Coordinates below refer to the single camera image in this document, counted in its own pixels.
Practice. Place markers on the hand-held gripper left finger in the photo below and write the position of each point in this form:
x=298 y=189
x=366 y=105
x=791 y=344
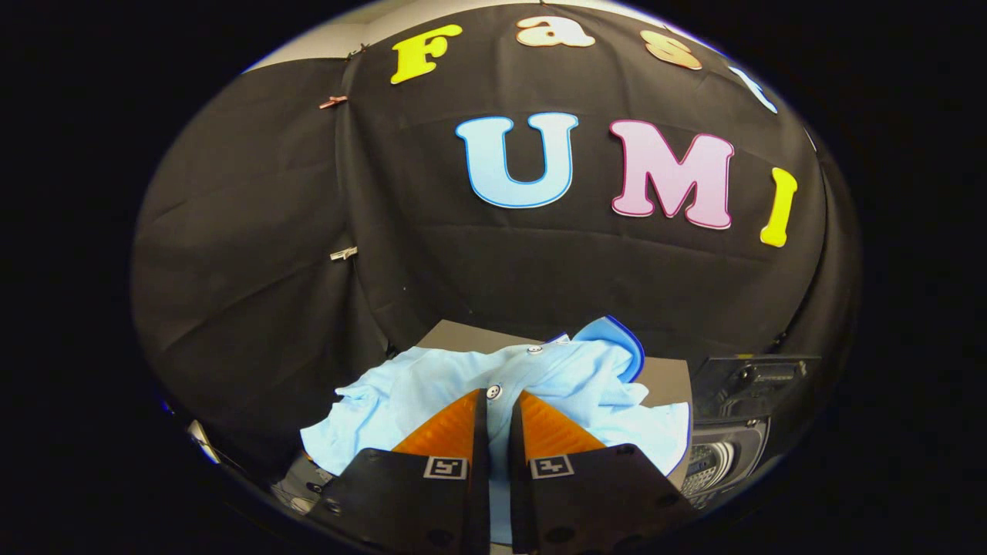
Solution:
x=432 y=501

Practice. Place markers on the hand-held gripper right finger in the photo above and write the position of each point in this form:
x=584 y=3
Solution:
x=570 y=501

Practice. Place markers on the light blue polo shirt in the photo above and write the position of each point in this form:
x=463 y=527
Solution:
x=432 y=385

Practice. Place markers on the dark glass washing machine lid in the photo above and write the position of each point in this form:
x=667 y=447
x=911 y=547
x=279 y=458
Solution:
x=756 y=385

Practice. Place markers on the grey box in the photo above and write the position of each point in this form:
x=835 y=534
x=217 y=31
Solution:
x=665 y=381

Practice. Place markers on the black backdrop cloth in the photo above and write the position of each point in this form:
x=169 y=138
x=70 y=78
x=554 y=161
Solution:
x=540 y=262

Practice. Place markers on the silver clip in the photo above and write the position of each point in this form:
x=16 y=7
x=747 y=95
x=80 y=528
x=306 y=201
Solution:
x=344 y=253

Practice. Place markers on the copper clip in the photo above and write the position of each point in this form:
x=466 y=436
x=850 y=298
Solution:
x=333 y=101

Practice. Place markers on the black clip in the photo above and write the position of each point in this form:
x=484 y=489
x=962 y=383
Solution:
x=357 y=52

